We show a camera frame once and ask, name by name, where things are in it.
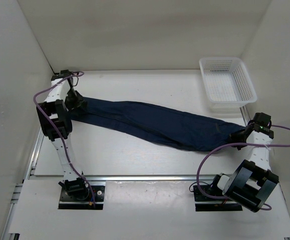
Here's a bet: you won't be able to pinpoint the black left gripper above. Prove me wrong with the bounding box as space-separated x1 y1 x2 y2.
65 88 88 116

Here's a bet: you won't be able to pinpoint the dark blue denim trousers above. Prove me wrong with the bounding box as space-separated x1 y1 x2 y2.
70 98 244 152

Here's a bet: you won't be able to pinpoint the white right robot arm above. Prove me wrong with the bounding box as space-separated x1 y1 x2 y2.
209 112 279 213

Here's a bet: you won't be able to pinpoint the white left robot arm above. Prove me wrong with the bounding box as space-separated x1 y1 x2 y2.
33 69 92 201

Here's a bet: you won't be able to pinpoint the white perforated plastic basket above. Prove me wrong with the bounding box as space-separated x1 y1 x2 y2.
199 57 257 111

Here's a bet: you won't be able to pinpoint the aluminium right side rail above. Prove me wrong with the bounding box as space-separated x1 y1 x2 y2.
240 106 251 125

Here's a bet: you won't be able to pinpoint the aluminium rail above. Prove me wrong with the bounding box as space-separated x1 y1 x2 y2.
23 128 44 182
240 106 251 125
27 174 215 182

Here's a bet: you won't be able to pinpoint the aluminium left side rail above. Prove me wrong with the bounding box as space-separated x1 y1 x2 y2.
23 128 44 182

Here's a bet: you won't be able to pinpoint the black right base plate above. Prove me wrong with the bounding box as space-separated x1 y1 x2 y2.
189 182 242 212

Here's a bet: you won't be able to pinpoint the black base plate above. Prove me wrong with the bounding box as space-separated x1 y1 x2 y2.
189 182 242 212
58 180 106 210

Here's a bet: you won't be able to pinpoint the aluminium front rail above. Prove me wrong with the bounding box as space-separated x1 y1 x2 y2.
27 174 215 182

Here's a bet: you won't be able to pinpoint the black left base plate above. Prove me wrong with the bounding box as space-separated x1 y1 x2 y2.
58 180 106 210

